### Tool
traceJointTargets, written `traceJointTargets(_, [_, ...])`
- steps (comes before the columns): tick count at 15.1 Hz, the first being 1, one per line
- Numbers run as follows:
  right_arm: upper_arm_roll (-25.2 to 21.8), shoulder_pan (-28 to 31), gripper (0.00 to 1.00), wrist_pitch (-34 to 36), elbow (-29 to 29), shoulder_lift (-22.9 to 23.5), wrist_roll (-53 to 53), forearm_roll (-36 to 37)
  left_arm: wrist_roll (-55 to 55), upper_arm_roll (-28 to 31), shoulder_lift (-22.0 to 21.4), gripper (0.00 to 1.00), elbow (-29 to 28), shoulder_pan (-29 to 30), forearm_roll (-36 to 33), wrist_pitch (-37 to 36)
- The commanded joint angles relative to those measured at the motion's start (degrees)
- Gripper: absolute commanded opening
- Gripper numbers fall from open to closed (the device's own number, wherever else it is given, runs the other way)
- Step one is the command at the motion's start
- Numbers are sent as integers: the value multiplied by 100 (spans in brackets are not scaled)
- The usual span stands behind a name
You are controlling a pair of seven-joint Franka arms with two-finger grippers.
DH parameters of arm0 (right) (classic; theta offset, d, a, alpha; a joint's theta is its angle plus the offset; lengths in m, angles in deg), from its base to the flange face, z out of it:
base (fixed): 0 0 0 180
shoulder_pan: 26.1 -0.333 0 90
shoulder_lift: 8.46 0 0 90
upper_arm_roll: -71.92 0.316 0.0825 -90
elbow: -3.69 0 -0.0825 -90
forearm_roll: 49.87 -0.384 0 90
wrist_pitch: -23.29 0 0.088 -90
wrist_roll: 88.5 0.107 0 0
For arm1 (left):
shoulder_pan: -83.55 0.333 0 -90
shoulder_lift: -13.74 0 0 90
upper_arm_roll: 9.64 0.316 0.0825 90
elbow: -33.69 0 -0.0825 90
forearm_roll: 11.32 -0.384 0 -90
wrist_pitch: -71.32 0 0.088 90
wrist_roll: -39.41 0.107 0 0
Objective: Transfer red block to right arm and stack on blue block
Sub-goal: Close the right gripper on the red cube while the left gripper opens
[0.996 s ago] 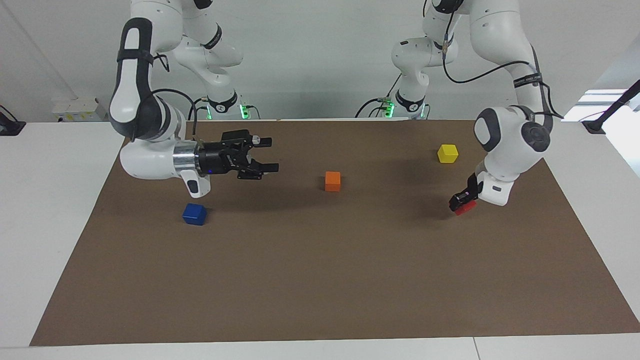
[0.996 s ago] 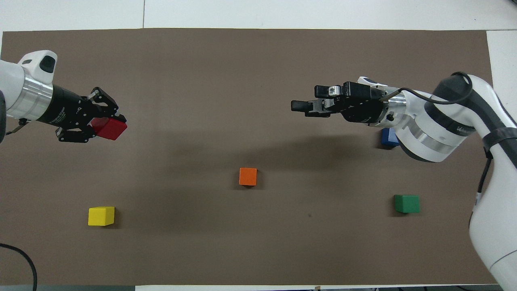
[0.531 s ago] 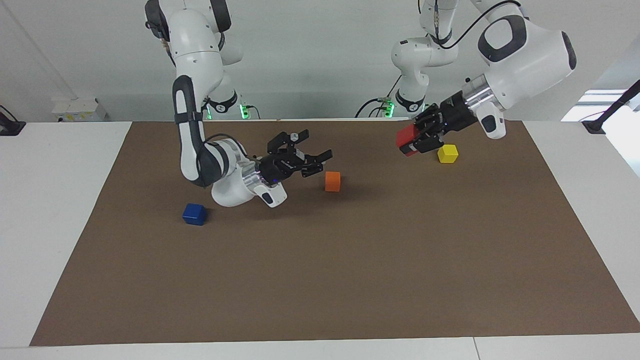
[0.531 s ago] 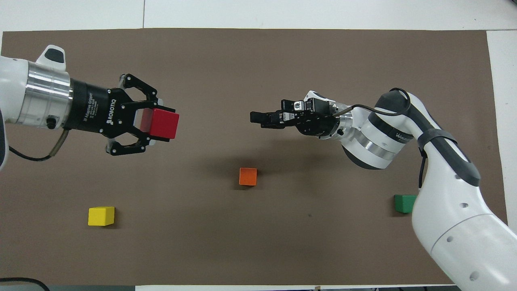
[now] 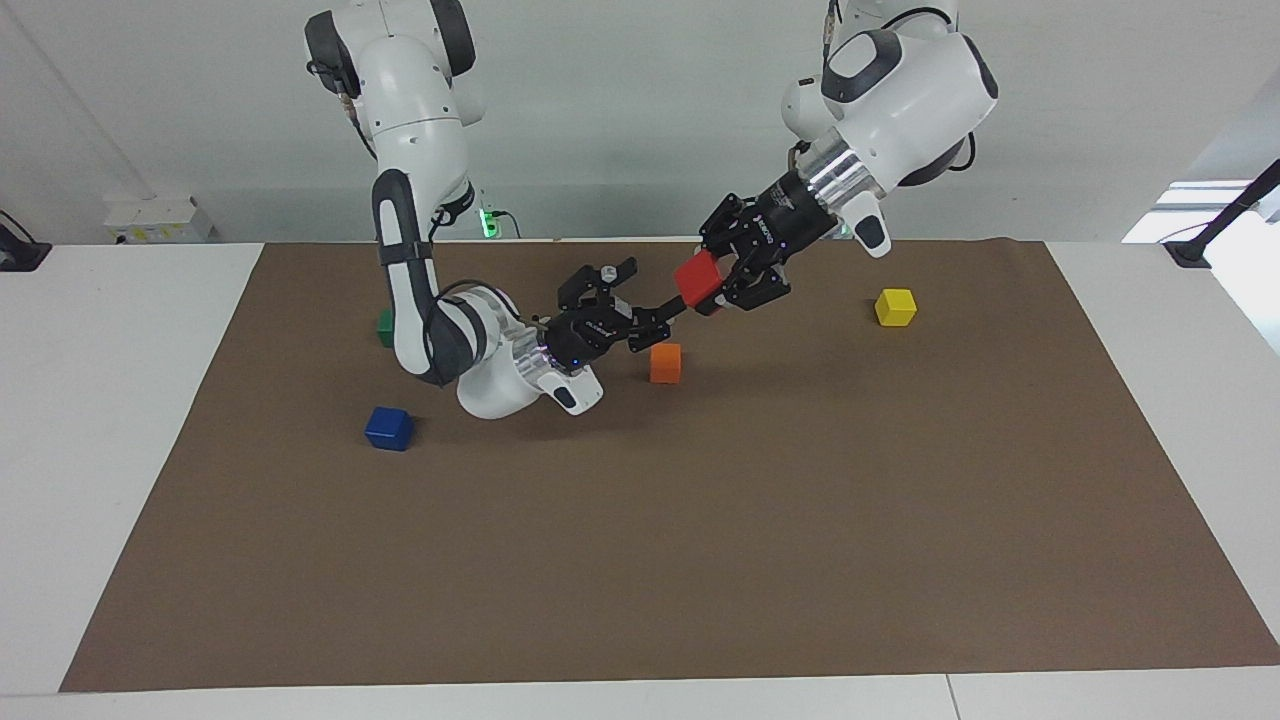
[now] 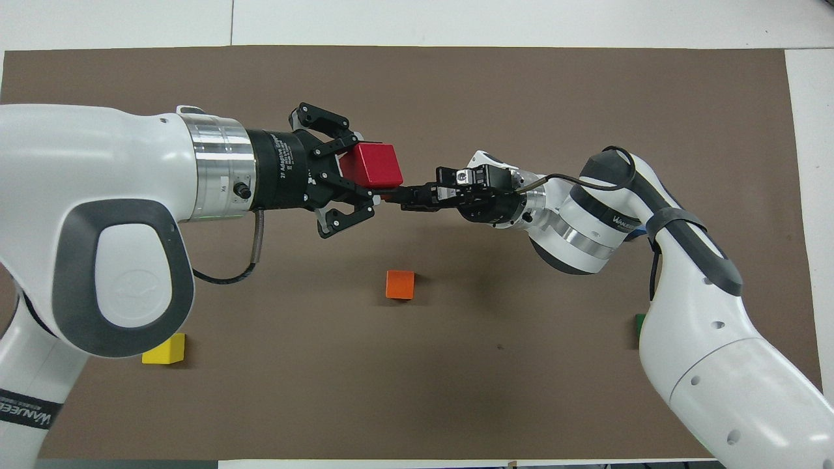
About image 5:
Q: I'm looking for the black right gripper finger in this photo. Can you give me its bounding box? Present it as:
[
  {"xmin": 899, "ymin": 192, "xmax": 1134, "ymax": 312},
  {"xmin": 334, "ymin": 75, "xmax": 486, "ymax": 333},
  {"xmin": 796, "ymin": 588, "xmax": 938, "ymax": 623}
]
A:
[
  {"xmin": 557, "ymin": 257, "xmax": 641, "ymax": 311},
  {"xmin": 625, "ymin": 292, "xmax": 693, "ymax": 353}
]

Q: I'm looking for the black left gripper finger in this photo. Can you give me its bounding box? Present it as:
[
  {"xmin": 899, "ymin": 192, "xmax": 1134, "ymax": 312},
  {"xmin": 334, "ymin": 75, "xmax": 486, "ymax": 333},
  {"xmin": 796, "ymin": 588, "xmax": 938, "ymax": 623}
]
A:
[
  {"xmin": 700, "ymin": 250, "xmax": 791, "ymax": 316},
  {"xmin": 698, "ymin": 192, "xmax": 761, "ymax": 256}
]

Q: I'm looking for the red wooden block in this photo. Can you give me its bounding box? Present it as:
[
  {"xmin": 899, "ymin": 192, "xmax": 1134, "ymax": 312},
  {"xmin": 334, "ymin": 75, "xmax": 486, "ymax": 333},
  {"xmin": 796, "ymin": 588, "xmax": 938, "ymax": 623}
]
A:
[{"xmin": 674, "ymin": 250, "xmax": 726, "ymax": 316}]

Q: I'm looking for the blue wooden block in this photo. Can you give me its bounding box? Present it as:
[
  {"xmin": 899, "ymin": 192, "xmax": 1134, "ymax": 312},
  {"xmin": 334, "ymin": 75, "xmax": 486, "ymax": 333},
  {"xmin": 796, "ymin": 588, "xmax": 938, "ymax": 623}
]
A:
[{"xmin": 364, "ymin": 406, "xmax": 414, "ymax": 452}]

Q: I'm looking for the brown paper mat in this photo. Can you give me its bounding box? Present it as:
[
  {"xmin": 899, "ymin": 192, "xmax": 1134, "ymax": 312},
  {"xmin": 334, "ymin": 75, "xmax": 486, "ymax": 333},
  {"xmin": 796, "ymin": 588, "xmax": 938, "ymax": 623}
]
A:
[{"xmin": 58, "ymin": 238, "xmax": 1280, "ymax": 693}]

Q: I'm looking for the white power strip box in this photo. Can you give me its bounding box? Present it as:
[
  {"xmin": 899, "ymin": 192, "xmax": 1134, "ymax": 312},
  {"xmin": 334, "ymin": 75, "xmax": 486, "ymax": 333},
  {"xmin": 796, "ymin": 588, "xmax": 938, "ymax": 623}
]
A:
[{"xmin": 104, "ymin": 195, "xmax": 214, "ymax": 245}]

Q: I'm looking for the black slanted stand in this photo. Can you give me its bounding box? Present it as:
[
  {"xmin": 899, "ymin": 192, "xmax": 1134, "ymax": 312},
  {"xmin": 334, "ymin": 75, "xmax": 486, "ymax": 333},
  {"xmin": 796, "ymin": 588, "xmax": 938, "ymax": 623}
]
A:
[{"xmin": 1165, "ymin": 160, "xmax": 1280, "ymax": 269}]

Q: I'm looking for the small black table clamp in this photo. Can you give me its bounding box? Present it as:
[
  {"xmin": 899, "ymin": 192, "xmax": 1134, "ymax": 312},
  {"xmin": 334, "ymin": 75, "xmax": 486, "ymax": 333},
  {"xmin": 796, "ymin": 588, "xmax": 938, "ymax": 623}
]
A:
[{"xmin": 0, "ymin": 210, "xmax": 53, "ymax": 273}]

